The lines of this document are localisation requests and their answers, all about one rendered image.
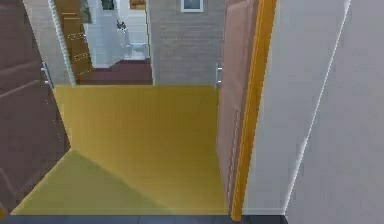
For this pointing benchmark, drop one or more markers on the white toilet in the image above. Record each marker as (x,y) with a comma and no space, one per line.
(137,48)

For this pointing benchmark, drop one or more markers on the pink room door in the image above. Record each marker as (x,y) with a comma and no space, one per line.
(235,100)

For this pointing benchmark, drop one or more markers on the dark brown room door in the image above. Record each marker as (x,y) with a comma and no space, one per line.
(23,110)

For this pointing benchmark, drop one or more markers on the white framed wall picture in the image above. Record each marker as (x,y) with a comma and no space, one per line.
(192,4)

